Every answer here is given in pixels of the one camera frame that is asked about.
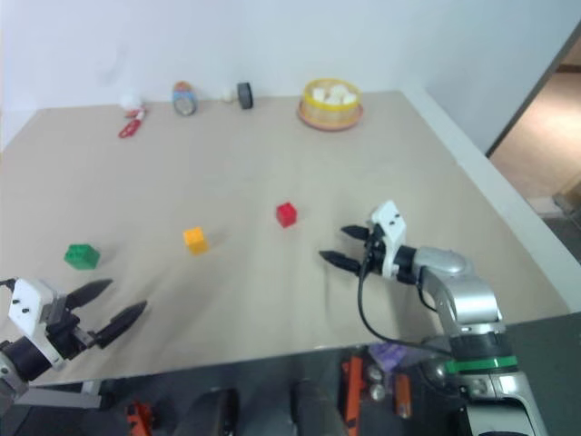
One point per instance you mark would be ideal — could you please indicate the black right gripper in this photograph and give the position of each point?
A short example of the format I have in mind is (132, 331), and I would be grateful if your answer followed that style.
(375, 254)

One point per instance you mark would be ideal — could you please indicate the orange cylinder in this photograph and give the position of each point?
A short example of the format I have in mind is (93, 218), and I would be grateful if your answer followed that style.
(402, 394)

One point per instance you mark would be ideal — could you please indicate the pink plate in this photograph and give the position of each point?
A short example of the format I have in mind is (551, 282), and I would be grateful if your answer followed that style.
(329, 126)

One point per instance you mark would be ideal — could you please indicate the red toy block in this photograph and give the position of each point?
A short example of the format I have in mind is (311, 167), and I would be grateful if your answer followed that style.
(286, 213)

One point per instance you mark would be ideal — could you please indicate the green toy block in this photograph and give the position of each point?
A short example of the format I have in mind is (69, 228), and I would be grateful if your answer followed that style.
(81, 257)

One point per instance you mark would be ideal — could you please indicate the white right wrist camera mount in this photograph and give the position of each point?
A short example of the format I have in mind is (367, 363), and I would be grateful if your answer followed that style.
(391, 227)

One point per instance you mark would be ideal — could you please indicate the yellow plastic basket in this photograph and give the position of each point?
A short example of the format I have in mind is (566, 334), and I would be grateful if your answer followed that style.
(331, 111)

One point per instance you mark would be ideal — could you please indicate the black tape roll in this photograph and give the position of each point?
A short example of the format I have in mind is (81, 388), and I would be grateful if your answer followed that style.
(245, 95)

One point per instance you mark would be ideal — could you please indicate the purple packet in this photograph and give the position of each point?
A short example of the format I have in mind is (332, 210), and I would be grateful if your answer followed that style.
(386, 355)

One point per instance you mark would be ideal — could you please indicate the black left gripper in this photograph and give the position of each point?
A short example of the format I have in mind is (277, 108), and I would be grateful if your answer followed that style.
(61, 327)

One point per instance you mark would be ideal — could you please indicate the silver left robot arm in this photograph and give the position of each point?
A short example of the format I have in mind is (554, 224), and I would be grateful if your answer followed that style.
(18, 359)

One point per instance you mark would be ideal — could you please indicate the long orange tool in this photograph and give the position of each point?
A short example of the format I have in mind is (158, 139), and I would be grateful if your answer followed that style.
(352, 395)

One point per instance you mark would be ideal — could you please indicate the small orange black tool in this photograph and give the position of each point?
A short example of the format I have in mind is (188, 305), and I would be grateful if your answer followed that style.
(138, 415)

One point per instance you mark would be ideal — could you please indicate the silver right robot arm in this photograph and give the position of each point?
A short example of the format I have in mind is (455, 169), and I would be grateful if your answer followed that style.
(472, 295)

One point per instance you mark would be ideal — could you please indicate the grey metal table bracket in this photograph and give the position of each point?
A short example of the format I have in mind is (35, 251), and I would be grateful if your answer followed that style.
(63, 398)

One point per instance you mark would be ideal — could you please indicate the white foam piece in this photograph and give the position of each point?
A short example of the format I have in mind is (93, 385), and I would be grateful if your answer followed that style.
(320, 95)
(350, 97)
(338, 91)

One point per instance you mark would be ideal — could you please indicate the yellow toy block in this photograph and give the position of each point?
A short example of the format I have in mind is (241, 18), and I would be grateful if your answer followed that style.
(196, 241)

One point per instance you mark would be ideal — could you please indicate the small white object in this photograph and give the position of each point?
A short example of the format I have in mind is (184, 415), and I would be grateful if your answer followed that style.
(130, 100)

